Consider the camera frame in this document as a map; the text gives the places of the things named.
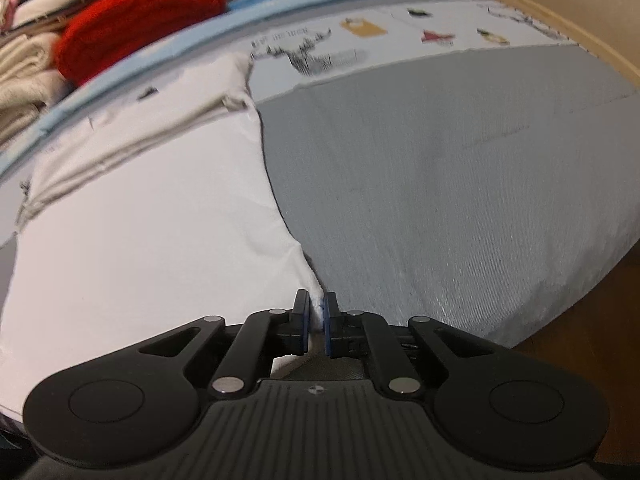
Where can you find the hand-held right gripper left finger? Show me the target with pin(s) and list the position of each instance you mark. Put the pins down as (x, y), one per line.
(301, 322)

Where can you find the pink cloth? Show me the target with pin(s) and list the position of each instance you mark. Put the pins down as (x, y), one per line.
(7, 5)

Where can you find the cream folded blanket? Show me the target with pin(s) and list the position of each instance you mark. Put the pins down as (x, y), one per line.
(22, 85)

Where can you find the printed blue bed sheet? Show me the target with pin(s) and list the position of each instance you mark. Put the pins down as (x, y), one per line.
(330, 25)

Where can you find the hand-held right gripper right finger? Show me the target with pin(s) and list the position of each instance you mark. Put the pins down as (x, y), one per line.
(330, 325)

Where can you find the grey printed bed sheet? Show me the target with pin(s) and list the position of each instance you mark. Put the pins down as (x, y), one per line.
(450, 185)

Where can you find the white t-shirt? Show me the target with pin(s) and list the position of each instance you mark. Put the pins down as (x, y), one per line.
(150, 250)

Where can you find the red knitted cloth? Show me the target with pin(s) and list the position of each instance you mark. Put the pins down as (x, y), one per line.
(135, 15)

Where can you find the beige bed frame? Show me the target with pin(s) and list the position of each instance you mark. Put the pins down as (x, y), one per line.
(575, 15)

